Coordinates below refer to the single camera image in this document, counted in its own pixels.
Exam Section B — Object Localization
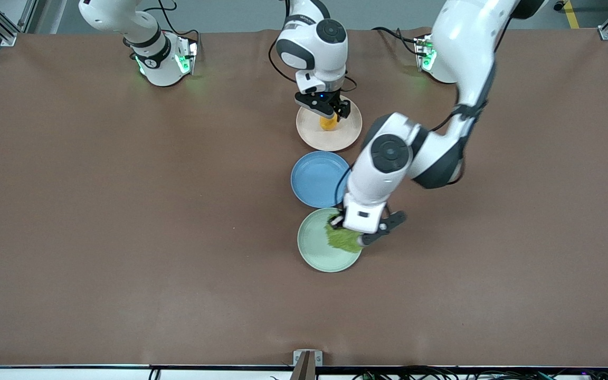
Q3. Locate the green lettuce leaf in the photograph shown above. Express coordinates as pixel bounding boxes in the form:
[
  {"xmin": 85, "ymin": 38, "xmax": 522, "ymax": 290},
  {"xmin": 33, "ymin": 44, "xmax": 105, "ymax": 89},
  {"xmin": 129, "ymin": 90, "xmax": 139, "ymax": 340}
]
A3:
[{"xmin": 325, "ymin": 211, "xmax": 364, "ymax": 253}]

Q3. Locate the beige round plate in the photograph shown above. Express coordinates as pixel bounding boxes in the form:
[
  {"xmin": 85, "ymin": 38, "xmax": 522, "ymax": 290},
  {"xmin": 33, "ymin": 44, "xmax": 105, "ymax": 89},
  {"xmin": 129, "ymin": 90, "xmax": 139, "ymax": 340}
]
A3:
[{"xmin": 296, "ymin": 97, "xmax": 363, "ymax": 152}]

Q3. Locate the light green round plate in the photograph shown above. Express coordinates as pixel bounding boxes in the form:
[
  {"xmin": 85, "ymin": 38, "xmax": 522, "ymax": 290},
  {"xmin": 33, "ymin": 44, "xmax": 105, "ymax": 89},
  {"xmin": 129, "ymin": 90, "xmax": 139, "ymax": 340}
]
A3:
[{"xmin": 297, "ymin": 207, "xmax": 363, "ymax": 273}]

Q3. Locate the blue round plate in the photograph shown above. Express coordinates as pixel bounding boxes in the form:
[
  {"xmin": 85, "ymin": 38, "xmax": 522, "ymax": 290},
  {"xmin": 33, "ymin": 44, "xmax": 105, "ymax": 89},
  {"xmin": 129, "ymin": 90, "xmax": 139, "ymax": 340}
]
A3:
[{"xmin": 290, "ymin": 151, "xmax": 353, "ymax": 208}]

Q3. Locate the brown table cover sheet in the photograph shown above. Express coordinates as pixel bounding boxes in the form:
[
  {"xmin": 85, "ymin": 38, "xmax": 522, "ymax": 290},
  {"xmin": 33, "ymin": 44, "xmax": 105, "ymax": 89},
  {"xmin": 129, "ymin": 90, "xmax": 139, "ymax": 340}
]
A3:
[{"xmin": 0, "ymin": 27, "xmax": 608, "ymax": 368}]

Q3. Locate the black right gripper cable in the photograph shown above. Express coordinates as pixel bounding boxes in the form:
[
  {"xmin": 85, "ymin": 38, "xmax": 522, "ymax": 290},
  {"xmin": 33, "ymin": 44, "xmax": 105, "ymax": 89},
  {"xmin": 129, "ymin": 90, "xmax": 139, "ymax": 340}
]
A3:
[{"xmin": 268, "ymin": 0, "xmax": 358, "ymax": 93}]

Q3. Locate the black left arm base cable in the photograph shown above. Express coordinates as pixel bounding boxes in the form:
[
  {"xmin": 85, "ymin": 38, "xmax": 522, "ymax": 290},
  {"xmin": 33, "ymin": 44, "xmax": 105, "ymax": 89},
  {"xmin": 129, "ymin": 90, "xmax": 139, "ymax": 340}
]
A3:
[{"xmin": 371, "ymin": 26, "xmax": 422, "ymax": 56}]

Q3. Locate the black arm base cable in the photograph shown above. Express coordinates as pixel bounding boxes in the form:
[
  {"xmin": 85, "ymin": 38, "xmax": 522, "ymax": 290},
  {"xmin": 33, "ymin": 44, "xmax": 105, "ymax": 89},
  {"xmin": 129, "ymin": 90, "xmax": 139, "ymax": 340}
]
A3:
[
  {"xmin": 142, "ymin": 0, "xmax": 202, "ymax": 45},
  {"xmin": 371, "ymin": 26, "xmax": 422, "ymax": 56}
]

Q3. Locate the metal table edge bracket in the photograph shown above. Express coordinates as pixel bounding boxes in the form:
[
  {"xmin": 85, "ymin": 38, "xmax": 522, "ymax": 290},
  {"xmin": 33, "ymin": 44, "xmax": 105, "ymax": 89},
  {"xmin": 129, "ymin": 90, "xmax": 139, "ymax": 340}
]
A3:
[{"xmin": 293, "ymin": 349, "xmax": 324, "ymax": 380}]

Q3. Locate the black right arm base cable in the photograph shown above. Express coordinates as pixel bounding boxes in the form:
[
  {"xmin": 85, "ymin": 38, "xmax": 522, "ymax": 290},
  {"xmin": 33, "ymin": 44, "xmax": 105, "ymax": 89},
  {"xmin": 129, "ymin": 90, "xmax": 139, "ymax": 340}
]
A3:
[{"xmin": 142, "ymin": 0, "xmax": 202, "ymax": 45}]

